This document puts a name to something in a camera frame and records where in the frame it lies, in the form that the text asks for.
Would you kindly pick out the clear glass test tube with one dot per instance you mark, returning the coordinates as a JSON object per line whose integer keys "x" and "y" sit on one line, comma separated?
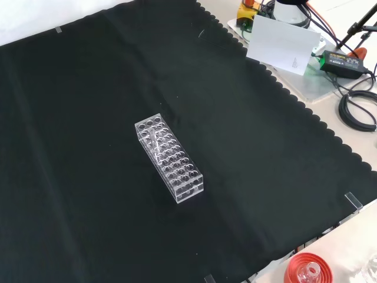
{"x": 153, "y": 141}

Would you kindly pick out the clear acrylic test tube rack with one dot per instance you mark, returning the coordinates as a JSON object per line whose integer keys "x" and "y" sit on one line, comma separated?
{"x": 183, "y": 177}

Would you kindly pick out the black bench cloth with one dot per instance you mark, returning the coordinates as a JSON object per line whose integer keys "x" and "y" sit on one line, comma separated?
{"x": 88, "y": 147}

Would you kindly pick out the pale white board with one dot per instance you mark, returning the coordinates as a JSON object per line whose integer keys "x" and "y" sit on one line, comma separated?
{"x": 279, "y": 44}

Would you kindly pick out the clear cloth clip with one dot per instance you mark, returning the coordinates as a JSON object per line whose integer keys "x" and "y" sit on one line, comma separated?
{"x": 210, "y": 278}
{"x": 353, "y": 201}

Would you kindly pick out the yellow stop button box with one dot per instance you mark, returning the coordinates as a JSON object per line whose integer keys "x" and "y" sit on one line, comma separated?
{"x": 246, "y": 13}

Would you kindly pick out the red ribbed funnel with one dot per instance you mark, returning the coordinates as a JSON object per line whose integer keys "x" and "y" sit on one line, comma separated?
{"x": 294, "y": 265}

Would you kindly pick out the black power adapter green label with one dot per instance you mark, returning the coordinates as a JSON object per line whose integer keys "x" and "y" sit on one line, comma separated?
{"x": 341, "y": 63}

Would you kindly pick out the small clear glass bottle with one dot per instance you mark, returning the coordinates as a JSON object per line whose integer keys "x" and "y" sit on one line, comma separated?
{"x": 310, "y": 269}

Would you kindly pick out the orange clamp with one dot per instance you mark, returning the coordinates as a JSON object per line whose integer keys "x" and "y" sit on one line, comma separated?
{"x": 360, "y": 53}

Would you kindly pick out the black tripod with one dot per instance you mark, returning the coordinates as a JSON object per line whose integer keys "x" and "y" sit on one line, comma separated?
{"x": 353, "y": 29}

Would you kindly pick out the clear glassware piece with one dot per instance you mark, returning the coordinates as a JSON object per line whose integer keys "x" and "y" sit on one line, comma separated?
{"x": 371, "y": 269}

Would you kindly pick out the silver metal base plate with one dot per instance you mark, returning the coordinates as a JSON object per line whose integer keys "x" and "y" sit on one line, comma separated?
{"x": 318, "y": 85}

